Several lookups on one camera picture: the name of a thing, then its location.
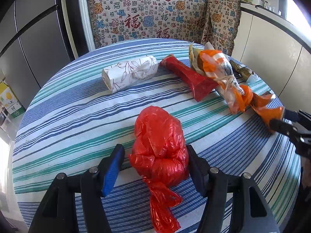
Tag person's right hand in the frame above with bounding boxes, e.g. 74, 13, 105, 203
301, 157, 311, 189

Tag grey multi-door refrigerator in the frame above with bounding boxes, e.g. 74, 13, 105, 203
1, 0, 74, 108

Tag orange white bag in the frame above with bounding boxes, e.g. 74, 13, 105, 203
198, 50, 285, 126

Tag red plastic bag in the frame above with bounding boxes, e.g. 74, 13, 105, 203
129, 106, 189, 232

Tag patterned fu character cloth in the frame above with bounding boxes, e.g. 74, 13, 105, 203
87, 0, 208, 48

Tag red foil wrapper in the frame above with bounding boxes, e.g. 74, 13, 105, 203
160, 55, 218, 102

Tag cream lower cabinets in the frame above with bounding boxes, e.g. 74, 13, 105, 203
231, 3, 310, 113

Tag yellow green cardboard box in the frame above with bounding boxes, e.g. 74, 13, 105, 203
0, 81, 26, 118

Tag chip bag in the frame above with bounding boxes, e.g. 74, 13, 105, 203
189, 43, 216, 77

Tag blue striped tablecloth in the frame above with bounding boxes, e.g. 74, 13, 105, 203
13, 38, 301, 230

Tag floral white paper package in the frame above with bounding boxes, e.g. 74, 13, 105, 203
102, 55, 159, 94

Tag gold foil snack bag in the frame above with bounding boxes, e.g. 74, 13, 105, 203
229, 60, 259, 84

